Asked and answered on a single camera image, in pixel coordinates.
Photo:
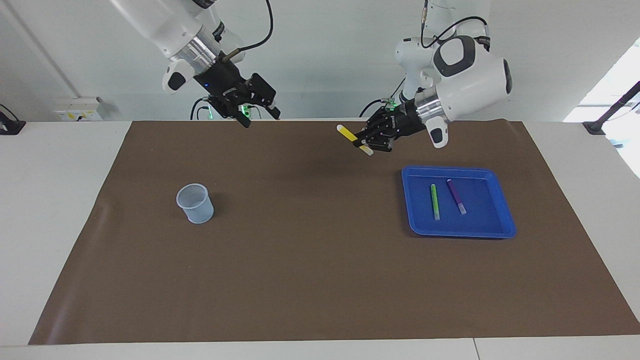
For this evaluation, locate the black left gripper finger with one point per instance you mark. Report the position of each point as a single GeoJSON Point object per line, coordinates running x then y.
{"type": "Point", "coordinates": [382, 122]}
{"type": "Point", "coordinates": [382, 142]}

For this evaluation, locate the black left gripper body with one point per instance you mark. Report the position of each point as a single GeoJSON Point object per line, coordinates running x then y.
{"type": "Point", "coordinates": [412, 120]}

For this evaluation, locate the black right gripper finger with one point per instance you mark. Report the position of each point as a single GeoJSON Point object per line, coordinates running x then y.
{"type": "Point", "coordinates": [232, 112]}
{"type": "Point", "coordinates": [262, 92]}

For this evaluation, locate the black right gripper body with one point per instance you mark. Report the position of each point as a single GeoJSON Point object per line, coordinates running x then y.
{"type": "Point", "coordinates": [225, 85]}

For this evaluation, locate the yellow marker pen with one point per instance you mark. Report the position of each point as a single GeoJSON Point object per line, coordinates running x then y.
{"type": "Point", "coordinates": [346, 132]}

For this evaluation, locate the green marker pen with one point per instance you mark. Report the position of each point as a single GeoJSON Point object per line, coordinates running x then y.
{"type": "Point", "coordinates": [435, 200]}

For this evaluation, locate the purple marker pen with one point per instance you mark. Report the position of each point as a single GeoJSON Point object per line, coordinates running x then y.
{"type": "Point", "coordinates": [456, 196]}

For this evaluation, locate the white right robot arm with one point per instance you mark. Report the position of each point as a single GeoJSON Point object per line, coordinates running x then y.
{"type": "Point", "coordinates": [165, 25]}

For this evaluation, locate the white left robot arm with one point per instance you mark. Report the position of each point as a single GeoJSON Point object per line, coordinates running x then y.
{"type": "Point", "coordinates": [475, 70]}

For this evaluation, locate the translucent plastic cup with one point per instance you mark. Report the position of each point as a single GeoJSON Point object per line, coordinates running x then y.
{"type": "Point", "coordinates": [197, 207]}

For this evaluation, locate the blue plastic tray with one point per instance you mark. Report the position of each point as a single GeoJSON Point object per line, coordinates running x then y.
{"type": "Point", "coordinates": [465, 225]}

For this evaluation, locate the brown paper table mat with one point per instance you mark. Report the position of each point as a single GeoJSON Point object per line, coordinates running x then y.
{"type": "Point", "coordinates": [320, 260]}

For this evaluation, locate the black clamp with pole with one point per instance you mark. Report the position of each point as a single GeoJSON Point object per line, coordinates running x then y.
{"type": "Point", "coordinates": [595, 126]}

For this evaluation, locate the small black table clamp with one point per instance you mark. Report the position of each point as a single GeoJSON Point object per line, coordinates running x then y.
{"type": "Point", "coordinates": [10, 126]}

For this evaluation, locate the white wall power outlet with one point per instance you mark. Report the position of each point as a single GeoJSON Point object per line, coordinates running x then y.
{"type": "Point", "coordinates": [77, 110]}

